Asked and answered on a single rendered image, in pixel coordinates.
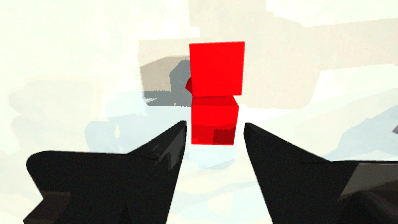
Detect red cube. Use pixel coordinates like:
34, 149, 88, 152
185, 77, 192, 94
191, 96, 239, 145
189, 41, 245, 97

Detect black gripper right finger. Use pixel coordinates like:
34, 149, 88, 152
243, 122, 398, 224

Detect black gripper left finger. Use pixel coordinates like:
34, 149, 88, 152
26, 120, 187, 224

